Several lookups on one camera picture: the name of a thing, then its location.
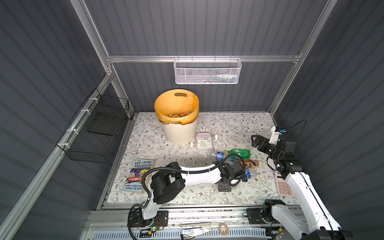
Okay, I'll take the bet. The brown tea bottle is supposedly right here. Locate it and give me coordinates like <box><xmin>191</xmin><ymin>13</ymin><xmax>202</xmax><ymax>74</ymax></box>
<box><xmin>169</xmin><ymin>111</ymin><xmax>192</xmax><ymax>118</ymax></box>

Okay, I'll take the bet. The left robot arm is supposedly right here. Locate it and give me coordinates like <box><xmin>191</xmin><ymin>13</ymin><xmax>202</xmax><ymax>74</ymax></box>
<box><xmin>125</xmin><ymin>153</ymin><xmax>247</xmax><ymax>227</ymax></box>

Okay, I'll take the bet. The square clear bottle white cap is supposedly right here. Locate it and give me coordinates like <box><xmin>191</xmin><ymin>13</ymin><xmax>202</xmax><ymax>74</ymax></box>
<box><xmin>196</xmin><ymin>132</ymin><xmax>218</xmax><ymax>140</ymax></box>

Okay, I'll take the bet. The pink calculator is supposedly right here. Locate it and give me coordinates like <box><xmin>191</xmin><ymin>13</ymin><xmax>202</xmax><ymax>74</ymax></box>
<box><xmin>275</xmin><ymin>171</ymin><xmax>296</xmax><ymax>198</ymax></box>

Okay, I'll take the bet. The white wire wall basket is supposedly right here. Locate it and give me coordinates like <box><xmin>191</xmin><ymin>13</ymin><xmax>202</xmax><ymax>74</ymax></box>
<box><xmin>173</xmin><ymin>57</ymin><xmax>242</xmax><ymax>85</ymax></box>

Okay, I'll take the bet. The orange bin liner bag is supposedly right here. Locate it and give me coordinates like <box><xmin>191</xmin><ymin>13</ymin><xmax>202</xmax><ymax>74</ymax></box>
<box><xmin>154</xmin><ymin>89</ymin><xmax>200</xmax><ymax>125</ymax></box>

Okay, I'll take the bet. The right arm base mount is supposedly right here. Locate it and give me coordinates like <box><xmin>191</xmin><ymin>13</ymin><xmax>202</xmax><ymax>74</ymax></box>
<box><xmin>243</xmin><ymin>208</ymin><xmax>270</xmax><ymax>225</ymax></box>

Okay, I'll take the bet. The illustrated paperback book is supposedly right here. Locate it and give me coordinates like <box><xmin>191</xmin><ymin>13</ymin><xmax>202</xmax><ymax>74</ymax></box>
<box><xmin>123</xmin><ymin>159</ymin><xmax>156</xmax><ymax>193</ymax></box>

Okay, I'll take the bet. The clear bottle blue label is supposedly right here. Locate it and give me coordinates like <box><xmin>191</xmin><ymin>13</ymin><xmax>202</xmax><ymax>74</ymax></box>
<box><xmin>245</xmin><ymin>168</ymin><xmax>257</xmax><ymax>181</ymax></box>
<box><xmin>210</xmin><ymin>151</ymin><xmax>229</xmax><ymax>162</ymax></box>

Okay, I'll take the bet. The green plastic bottle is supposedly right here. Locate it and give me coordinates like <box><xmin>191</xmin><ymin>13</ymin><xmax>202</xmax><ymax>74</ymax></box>
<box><xmin>228</xmin><ymin>149</ymin><xmax>251</xmax><ymax>159</ymax></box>

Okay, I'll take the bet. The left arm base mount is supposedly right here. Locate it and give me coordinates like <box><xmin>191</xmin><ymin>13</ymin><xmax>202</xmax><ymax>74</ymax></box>
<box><xmin>128</xmin><ymin>210</ymin><xmax>169</xmax><ymax>228</ymax></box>

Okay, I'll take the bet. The clear bottle white label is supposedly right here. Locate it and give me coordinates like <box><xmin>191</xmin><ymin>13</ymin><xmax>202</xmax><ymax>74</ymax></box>
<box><xmin>190</xmin><ymin>139</ymin><xmax>214</xmax><ymax>150</ymax></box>

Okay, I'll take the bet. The brown coffee bottle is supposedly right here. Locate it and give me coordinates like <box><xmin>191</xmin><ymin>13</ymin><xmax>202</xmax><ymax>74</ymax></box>
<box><xmin>231</xmin><ymin>158</ymin><xmax>260</xmax><ymax>169</ymax></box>

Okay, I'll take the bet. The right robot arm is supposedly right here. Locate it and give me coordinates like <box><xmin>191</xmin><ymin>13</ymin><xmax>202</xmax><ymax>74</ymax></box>
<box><xmin>251</xmin><ymin>133</ymin><xmax>355</xmax><ymax>240</ymax></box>

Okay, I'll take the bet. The black wire side basket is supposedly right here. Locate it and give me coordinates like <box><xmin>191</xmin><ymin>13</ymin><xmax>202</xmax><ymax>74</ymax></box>
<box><xmin>57</xmin><ymin>90</ymin><xmax>130</xmax><ymax>164</ymax></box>

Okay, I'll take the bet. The tape roll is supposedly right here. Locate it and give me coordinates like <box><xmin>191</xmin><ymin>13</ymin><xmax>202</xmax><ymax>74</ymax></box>
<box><xmin>218</xmin><ymin>223</ymin><xmax>229</xmax><ymax>236</ymax></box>

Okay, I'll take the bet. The white ribbed trash bin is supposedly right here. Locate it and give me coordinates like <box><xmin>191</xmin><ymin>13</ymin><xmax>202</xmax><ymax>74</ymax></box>
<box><xmin>163</xmin><ymin>118</ymin><xmax>198</xmax><ymax>145</ymax></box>

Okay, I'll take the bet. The silver foil wrapper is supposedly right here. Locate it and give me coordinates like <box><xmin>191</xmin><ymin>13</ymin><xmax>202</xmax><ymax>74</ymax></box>
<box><xmin>181</xmin><ymin>226</ymin><xmax>212</xmax><ymax>240</ymax></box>

